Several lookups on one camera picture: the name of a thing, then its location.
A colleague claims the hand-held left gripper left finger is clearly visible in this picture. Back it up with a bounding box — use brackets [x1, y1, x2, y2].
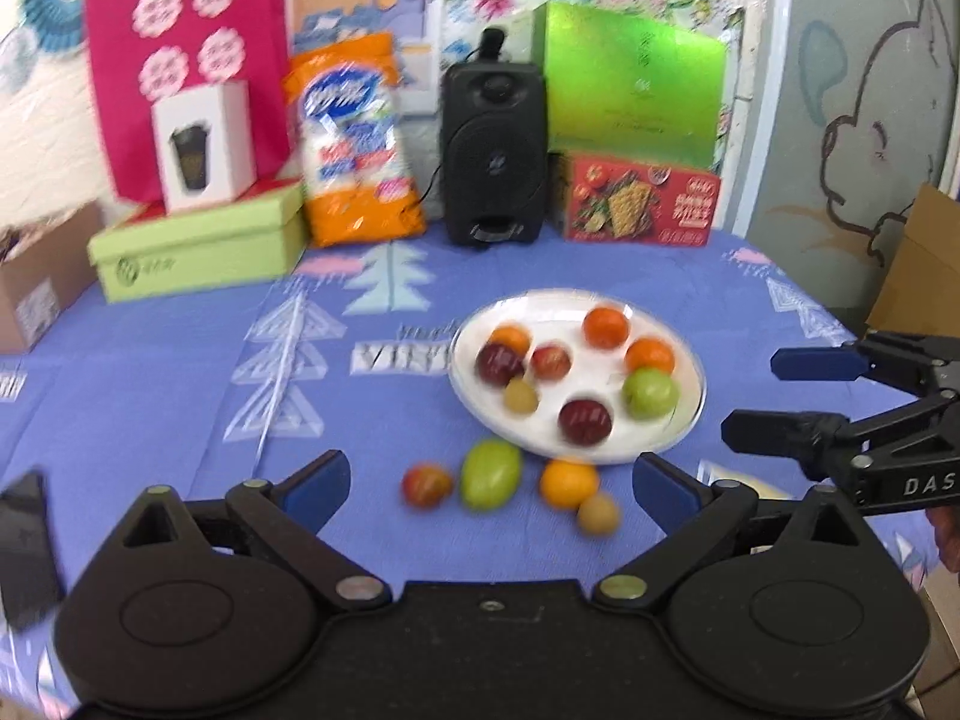
[112, 450, 392, 610]

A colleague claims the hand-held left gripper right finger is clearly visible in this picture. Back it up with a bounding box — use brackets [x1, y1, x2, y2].
[592, 452, 875, 610]

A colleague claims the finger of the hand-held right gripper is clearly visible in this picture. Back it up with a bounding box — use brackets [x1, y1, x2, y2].
[771, 330, 960, 396]
[721, 390, 960, 481]

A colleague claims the yellow-orange citrus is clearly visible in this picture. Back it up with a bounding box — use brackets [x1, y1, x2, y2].
[540, 459, 601, 509]

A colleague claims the green apple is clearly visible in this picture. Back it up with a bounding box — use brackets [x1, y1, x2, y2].
[622, 367, 681, 421]

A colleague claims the dark red plum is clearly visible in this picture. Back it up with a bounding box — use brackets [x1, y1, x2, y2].
[559, 397, 614, 447]
[476, 343, 527, 389]

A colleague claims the red and yellow small fruit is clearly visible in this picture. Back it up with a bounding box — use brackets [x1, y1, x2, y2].
[402, 465, 455, 509]

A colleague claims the large orange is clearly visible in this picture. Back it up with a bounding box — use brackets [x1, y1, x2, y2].
[583, 305, 631, 350]
[625, 337, 676, 376]

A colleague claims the red apple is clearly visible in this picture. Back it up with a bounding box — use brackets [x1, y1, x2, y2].
[531, 343, 575, 381]

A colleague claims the green plum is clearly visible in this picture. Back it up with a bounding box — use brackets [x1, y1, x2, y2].
[460, 440, 524, 509]

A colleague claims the white plate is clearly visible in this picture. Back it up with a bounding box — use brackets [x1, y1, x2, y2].
[448, 287, 707, 466]

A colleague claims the small orange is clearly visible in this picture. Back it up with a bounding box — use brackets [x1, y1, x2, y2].
[489, 324, 533, 357]

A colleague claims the person's right hand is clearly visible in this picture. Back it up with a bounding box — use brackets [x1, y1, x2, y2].
[926, 506, 960, 572]

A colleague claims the brown cardboard box right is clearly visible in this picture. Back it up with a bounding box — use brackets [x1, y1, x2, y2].
[866, 184, 960, 338]

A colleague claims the brown cardboard box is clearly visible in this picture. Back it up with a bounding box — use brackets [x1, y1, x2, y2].
[866, 184, 960, 338]
[0, 201, 106, 353]

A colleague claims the blue printed tablecloth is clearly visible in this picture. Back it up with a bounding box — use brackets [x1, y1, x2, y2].
[0, 229, 946, 720]

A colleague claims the red cracker box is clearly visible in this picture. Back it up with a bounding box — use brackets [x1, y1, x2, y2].
[559, 152, 722, 247]

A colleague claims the green shoe box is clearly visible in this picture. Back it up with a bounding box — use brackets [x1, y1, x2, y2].
[88, 178, 308, 305]

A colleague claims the black smartphone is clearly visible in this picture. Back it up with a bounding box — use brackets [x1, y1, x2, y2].
[0, 471, 67, 629]

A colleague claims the orange snack bag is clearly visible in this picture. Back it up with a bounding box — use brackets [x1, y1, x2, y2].
[283, 34, 427, 248]

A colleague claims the green gift box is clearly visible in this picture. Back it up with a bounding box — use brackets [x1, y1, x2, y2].
[517, 1, 728, 170]

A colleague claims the black speaker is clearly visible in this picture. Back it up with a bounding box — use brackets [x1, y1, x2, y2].
[439, 61, 548, 247]

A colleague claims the white cup box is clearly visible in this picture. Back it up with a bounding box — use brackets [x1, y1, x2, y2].
[151, 81, 257, 215]

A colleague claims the magenta paper bag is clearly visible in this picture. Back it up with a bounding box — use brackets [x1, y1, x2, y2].
[84, 0, 292, 203]

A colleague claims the small blue paper fan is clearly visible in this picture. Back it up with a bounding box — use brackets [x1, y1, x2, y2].
[0, 31, 37, 92]

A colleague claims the black speaker cable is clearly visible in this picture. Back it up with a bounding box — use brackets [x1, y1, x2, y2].
[409, 161, 445, 227]

